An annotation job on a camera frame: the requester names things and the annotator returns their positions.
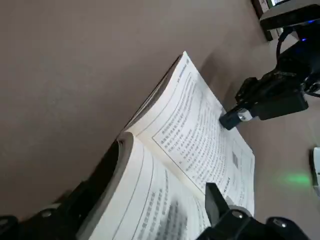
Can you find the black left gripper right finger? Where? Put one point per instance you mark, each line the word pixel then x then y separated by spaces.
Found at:
pixel 225 225

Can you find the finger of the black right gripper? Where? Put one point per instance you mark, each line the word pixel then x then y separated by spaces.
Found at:
pixel 270 86
pixel 280 107

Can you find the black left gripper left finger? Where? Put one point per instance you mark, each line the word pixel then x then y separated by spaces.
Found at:
pixel 45 225

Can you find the blue white cover paperback book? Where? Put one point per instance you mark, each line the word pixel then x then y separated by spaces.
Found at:
pixel 190 125

